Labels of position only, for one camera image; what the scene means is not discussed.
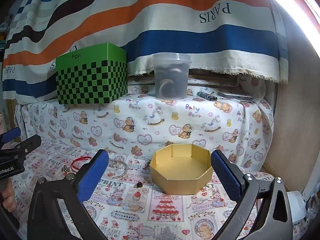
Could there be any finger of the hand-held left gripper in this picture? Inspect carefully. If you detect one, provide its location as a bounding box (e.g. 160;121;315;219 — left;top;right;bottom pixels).
13;134;42;156
0;127;22;145

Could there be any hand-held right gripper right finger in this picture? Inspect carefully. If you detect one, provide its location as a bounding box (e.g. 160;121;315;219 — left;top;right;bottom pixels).
210;149;293;240

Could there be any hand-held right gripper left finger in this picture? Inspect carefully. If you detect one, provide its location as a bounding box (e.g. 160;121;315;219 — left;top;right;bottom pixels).
27;149;118;240

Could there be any red string bracelet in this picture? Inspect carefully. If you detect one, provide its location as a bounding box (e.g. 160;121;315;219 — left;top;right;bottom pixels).
70;156;93;172

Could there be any gold octagonal box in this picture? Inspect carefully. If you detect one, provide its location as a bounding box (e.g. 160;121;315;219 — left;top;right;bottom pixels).
149;144;215;195

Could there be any person's left hand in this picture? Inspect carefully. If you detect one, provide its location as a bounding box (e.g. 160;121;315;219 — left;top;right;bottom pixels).
1;181;16;217

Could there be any silver bangle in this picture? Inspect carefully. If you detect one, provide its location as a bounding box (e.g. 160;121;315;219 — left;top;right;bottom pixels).
108;159;128;179

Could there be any strawberry printed cloth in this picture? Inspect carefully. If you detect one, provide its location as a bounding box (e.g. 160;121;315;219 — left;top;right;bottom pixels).
7;140;308;240

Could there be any bear printed sheet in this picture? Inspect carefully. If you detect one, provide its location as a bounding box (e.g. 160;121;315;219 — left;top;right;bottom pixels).
15;77;275;175

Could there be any white plastic block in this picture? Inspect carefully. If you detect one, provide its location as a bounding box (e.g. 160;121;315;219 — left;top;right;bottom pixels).
287;191;307;224

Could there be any silver flat device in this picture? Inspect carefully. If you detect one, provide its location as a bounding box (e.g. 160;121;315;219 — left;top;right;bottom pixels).
217;91;253;102

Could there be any black silver lighter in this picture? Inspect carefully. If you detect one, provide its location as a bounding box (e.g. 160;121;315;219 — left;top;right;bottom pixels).
197;92;217;102

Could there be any green black checkered box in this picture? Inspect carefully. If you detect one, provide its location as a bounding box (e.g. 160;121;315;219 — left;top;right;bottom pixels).
55;42;128;105

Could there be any beige bangle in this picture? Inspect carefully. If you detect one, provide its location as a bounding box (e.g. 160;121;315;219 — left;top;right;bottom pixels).
159;79;176;97

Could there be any clear plastic bag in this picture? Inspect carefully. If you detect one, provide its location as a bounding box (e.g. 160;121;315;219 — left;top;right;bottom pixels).
152;52;192;100

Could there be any striped printed cloth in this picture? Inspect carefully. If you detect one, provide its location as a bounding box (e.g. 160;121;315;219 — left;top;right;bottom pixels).
0;0;289;105

